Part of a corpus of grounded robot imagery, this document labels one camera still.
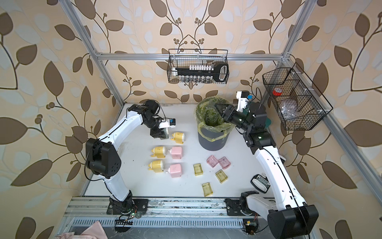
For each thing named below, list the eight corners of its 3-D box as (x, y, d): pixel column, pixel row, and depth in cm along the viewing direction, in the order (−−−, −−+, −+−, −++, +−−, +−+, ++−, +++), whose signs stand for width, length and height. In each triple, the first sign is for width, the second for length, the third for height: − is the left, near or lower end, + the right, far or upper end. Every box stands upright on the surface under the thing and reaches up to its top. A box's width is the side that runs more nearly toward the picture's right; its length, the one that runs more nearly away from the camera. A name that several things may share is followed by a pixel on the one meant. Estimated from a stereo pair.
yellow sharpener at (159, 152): (153, 158, 93) (150, 152, 87) (154, 152, 95) (151, 146, 89) (166, 158, 93) (163, 152, 87) (166, 152, 95) (164, 146, 89)
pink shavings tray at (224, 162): (224, 170, 89) (224, 168, 87) (217, 161, 92) (217, 160, 90) (230, 165, 91) (231, 163, 89) (223, 157, 94) (224, 155, 92)
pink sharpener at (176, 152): (170, 159, 93) (169, 154, 87) (171, 151, 96) (170, 146, 91) (181, 159, 93) (180, 154, 87) (182, 151, 96) (181, 146, 90)
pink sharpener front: (167, 178, 86) (165, 173, 80) (168, 168, 89) (166, 163, 83) (181, 178, 86) (180, 173, 80) (182, 168, 89) (181, 163, 83)
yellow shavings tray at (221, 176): (220, 183, 84) (221, 182, 82) (214, 174, 87) (214, 173, 85) (227, 179, 85) (228, 177, 83) (221, 170, 89) (221, 168, 87)
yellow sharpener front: (151, 172, 88) (147, 167, 81) (152, 166, 90) (149, 160, 84) (164, 172, 88) (161, 167, 81) (165, 166, 90) (163, 160, 84)
